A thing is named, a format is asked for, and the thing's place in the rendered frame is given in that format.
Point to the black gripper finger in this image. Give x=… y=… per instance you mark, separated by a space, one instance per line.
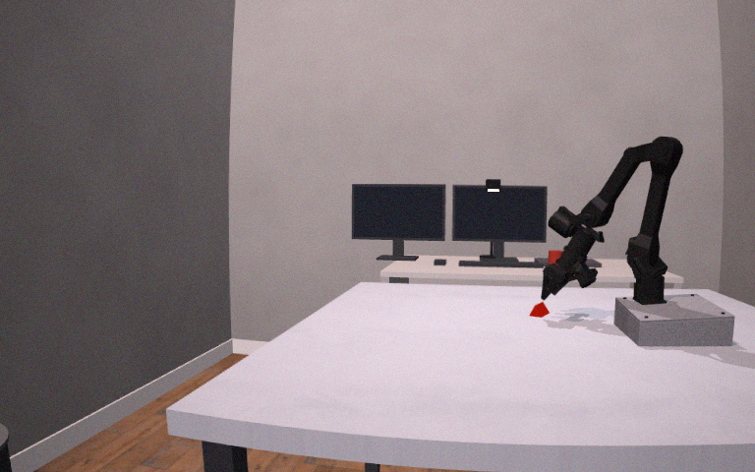
x=559 y=288
x=549 y=285

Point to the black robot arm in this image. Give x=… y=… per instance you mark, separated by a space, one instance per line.
x=664 y=154

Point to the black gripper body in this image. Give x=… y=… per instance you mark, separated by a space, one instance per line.
x=558 y=272

